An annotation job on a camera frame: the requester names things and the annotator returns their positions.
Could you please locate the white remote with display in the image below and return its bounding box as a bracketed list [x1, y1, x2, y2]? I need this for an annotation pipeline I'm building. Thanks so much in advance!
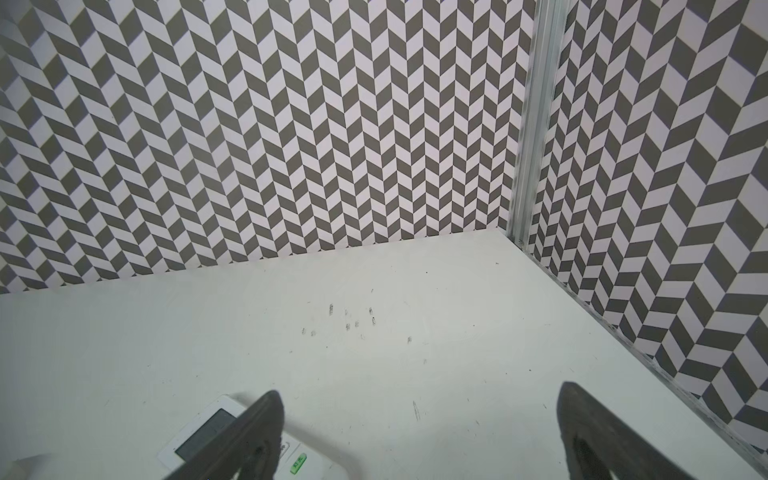
[158, 395, 348, 479]

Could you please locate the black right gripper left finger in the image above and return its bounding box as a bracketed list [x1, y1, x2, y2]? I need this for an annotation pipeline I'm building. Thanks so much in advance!
[166, 390, 285, 480]

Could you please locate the aluminium right corner post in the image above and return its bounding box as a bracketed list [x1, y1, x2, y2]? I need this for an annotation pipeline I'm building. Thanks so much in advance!
[507, 0, 569, 251]

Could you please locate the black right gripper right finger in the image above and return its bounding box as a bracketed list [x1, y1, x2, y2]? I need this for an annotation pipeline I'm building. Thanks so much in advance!
[556, 381, 691, 479]

